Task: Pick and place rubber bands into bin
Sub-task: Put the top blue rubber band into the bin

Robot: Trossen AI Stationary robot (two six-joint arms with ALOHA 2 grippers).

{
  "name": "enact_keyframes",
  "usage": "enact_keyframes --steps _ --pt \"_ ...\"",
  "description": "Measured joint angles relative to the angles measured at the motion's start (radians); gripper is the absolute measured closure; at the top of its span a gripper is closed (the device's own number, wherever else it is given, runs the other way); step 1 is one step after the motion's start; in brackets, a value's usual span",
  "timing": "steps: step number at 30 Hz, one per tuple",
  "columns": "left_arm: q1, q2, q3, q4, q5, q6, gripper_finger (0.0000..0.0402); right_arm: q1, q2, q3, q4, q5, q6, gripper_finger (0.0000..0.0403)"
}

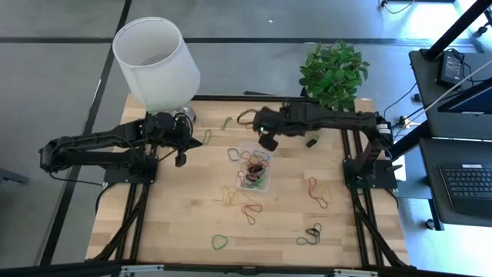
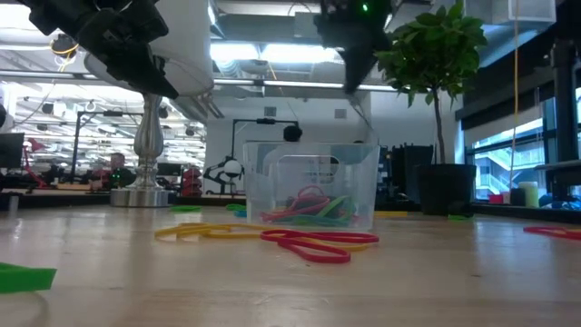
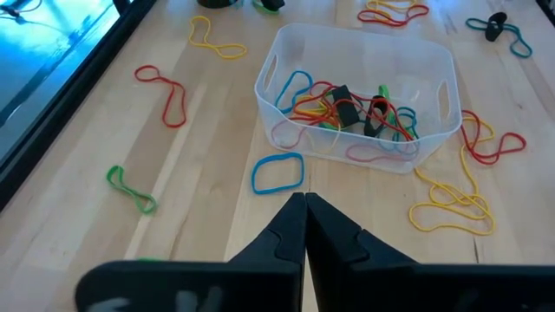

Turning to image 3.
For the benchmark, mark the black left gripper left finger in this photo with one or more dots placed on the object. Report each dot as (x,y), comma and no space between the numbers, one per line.
(260,277)

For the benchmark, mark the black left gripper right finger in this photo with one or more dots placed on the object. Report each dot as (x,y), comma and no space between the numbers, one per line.
(355,277)

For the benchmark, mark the wide black rubber band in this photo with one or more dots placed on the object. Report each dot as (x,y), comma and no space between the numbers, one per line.
(373,125)
(492,32)
(273,4)
(347,112)

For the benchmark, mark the green rubber band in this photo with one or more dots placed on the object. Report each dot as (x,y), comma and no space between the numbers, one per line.
(149,259)
(126,189)
(383,91)
(260,8)
(329,126)

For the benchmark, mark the red rubber band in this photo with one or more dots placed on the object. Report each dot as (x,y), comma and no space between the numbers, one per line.
(308,116)
(401,125)
(487,161)
(166,82)
(359,16)

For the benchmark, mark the teal rubber band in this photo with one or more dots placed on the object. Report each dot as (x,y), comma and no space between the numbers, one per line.
(474,26)
(409,113)

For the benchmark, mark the clear plastic bin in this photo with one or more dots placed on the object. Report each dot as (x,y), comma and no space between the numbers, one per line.
(368,56)

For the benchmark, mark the green plant in black pot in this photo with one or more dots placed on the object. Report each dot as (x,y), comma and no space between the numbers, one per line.
(217,3)

